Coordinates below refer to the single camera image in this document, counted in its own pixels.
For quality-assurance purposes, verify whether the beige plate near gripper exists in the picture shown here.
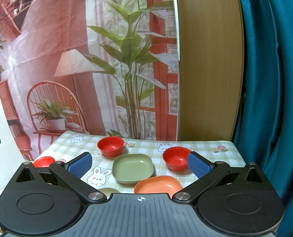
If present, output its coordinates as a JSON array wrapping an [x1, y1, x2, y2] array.
[[98, 187, 120, 199]]

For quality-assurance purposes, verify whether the wooden panel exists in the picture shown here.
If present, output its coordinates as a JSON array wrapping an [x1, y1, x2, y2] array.
[[177, 0, 245, 141]]

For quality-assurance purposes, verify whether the green checked bunny tablecloth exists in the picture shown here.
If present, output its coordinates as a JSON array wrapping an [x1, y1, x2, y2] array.
[[39, 131, 246, 193]]

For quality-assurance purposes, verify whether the red bowl back centre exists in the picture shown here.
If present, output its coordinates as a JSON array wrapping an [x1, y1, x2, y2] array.
[[97, 136, 125, 157]]

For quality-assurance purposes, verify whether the green square plate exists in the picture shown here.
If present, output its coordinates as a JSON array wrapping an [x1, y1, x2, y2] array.
[[112, 153, 154, 184]]

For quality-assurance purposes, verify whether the orange square plate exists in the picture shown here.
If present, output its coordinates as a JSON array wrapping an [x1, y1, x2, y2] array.
[[134, 176, 183, 197]]

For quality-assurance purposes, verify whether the red bowl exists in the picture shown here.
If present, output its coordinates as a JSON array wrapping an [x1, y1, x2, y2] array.
[[97, 136, 125, 157], [33, 156, 55, 168], [163, 147, 191, 171]]

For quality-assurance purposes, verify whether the printed room scene backdrop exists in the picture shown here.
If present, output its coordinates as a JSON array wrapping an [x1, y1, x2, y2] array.
[[0, 0, 179, 161]]

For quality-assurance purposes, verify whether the red bowl right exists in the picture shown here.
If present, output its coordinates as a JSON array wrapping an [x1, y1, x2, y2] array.
[[163, 147, 191, 171]]

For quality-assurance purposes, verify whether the teal curtain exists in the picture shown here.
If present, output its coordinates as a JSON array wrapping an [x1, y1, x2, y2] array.
[[233, 0, 293, 236]]

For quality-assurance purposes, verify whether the red bowl left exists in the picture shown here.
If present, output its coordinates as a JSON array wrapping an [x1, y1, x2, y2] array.
[[33, 156, 55, 168]]

